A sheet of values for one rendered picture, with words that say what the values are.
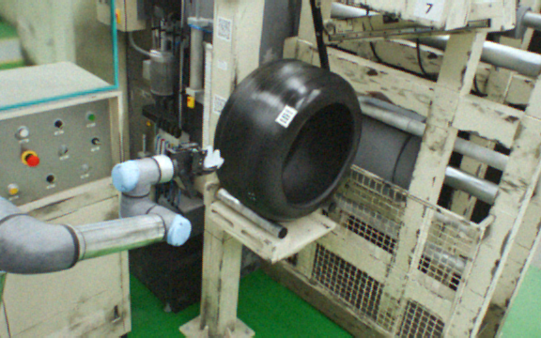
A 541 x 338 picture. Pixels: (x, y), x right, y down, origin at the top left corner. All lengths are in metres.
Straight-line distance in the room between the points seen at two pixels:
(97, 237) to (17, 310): 1.05
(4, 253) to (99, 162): 1.02
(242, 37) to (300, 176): 0.61
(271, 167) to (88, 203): 0.78
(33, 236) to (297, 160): 1.27
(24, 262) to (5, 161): 0.84
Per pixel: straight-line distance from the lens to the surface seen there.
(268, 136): 1.59
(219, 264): 2.32
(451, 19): 1.68
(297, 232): 2.02
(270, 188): 1.65
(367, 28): 1.97
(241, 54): 1.89
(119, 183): 1.39
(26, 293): 2.16
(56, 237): 1.12
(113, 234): 1.21
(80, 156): 2.03
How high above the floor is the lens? 1.95
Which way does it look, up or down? 28 degrees down
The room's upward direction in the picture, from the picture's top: 6 degrees clockwise
